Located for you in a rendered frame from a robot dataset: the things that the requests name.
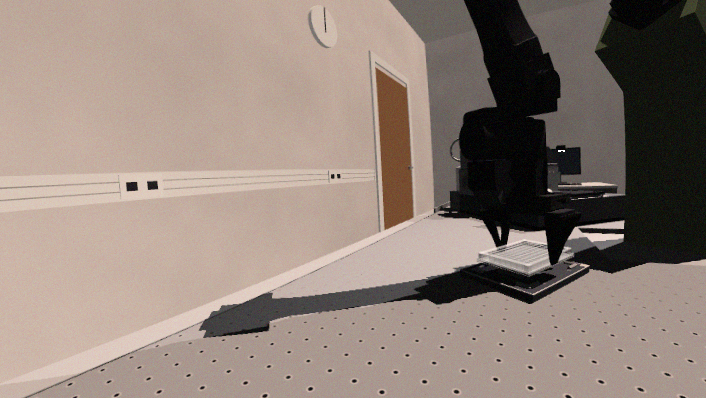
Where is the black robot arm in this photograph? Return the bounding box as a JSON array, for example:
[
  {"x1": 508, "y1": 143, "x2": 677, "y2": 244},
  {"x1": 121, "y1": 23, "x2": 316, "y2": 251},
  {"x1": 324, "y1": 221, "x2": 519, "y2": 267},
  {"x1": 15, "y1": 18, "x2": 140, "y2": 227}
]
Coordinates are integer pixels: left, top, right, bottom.
[{"x1": 459, "y1": 0, "x2": 682, "y2": 207}]

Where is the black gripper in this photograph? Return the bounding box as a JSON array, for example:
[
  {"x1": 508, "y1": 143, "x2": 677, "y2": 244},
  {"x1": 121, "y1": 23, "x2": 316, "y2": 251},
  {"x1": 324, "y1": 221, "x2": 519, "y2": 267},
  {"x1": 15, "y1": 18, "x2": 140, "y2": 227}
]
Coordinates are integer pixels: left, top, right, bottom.
[{"x1": 479, "y1": 192, "x2": 581, "y2": 266}]

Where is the black raised edge strip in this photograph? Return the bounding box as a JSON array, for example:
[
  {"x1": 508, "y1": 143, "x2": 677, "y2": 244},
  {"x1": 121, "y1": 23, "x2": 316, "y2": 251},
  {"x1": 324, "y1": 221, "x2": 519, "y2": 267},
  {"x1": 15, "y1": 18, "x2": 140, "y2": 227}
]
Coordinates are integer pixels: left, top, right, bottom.
[{"x1": 434, "y1": 201, "x2": 450, "y2": 213}]

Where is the white well plate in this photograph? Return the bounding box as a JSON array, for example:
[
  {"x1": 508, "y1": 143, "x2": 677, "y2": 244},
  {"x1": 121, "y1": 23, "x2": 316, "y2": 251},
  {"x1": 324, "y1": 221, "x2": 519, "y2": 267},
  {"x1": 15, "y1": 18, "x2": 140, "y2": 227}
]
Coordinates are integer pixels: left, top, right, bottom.
[{"x1": 477, "y1": 239, "x2": 574, "y2": 277}]

